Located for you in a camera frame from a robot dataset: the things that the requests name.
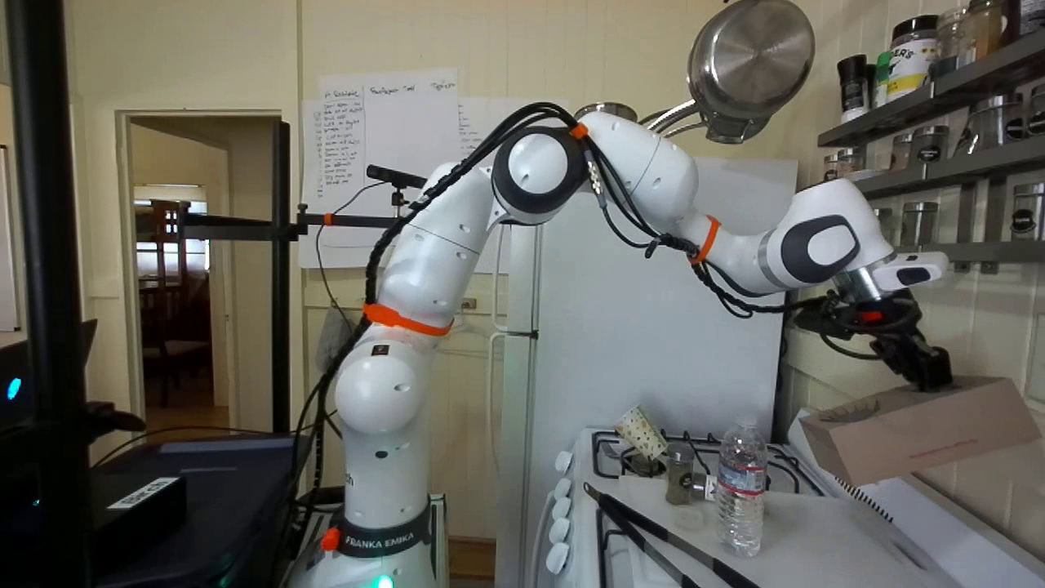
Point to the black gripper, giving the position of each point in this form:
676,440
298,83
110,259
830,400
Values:
876,332

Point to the clear plastic water bottle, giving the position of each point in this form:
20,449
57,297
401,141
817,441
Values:
742,474

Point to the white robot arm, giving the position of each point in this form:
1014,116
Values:
745,226

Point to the steel spice rack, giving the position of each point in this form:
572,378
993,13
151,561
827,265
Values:
966,162

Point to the grey pepper shaker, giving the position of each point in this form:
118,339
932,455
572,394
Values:
676,474

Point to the polka dot paper cup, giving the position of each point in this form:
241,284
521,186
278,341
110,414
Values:
641,437

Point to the black stove grate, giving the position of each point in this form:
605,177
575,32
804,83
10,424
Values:
612,460

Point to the white refrigerator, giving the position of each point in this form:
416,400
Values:
595,328

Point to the hanging steel pot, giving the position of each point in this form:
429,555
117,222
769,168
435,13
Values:
742,68

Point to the white gas stove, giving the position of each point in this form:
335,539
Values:
900,533

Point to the white stove knob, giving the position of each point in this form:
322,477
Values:
557,555
563,463
560,531
560,508
563,487

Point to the steel pot on fridge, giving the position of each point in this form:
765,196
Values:
608,108

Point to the black table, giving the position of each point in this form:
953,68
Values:
190,514

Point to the black camera on stand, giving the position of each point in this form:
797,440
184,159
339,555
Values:
396,177

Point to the paper notes on wall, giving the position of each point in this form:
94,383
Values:
409,121

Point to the black metal post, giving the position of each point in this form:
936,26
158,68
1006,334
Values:
48,199

